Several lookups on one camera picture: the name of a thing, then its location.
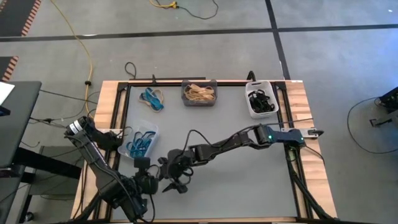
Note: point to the black hook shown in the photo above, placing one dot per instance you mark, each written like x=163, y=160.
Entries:
x=248, y=77

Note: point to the black equipment box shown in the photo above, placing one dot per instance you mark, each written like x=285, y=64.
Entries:
x=390, y=99

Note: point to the white paper sheet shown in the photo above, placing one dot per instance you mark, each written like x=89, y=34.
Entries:
x=4, y=91

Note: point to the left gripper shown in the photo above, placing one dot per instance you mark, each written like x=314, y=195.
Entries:
x=146, y=182

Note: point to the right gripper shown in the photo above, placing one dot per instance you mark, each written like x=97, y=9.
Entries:
x=178, y=161

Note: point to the grey table mat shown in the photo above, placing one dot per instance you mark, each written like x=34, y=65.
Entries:
x=233, y=186

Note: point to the grey plastic basket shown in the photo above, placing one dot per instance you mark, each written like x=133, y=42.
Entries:
x=185, y=102

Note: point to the narrow black rubber band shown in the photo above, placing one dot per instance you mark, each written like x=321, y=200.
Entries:
x=262, y=93

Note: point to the blue object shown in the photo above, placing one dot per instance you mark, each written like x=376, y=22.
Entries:
x=3, y=111

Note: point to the black mat with orange stripes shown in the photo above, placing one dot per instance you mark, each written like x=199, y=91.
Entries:
x=4, y=67

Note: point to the white plastic basket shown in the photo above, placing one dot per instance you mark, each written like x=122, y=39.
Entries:
x=248, y=87

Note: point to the clear plastic basket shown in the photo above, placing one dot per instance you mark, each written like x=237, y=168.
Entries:
x=154, y=127

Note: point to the blue rubber band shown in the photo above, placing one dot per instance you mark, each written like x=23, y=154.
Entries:
x=143, y=140
x=154, y=101
x=133, y=146
x=138, y=151
x=149, y=135

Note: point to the wide black rubber band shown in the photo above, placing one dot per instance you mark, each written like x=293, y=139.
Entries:
x=259, y=105

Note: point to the person in blue jeans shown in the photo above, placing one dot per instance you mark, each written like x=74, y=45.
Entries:
x=12, y=15

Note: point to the black caster wheel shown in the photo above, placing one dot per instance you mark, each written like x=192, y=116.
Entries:
x=29, y=216

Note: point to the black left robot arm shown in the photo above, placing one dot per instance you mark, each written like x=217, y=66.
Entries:
x=99, y=168

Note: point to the black aluminium table frame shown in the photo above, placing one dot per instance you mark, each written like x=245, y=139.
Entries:
x=168, y=84

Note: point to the thin black rubber band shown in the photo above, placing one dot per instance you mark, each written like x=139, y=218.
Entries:
x=192, y=174

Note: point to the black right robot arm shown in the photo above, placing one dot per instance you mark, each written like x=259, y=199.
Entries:
x=236, y=141

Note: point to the black desk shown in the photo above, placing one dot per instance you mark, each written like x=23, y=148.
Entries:
x=21, y=124

